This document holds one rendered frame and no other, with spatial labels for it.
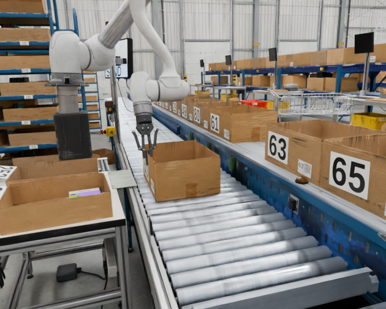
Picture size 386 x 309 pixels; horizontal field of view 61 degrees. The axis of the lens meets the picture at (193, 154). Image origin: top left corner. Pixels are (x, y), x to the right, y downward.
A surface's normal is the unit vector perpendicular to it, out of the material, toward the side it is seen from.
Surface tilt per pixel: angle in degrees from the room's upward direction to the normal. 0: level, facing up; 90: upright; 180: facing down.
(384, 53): 90
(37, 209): 90
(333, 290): 90
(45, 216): 91
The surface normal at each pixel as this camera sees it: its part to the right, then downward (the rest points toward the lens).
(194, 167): 0.29, 0.22
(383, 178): -0.96, 0.10
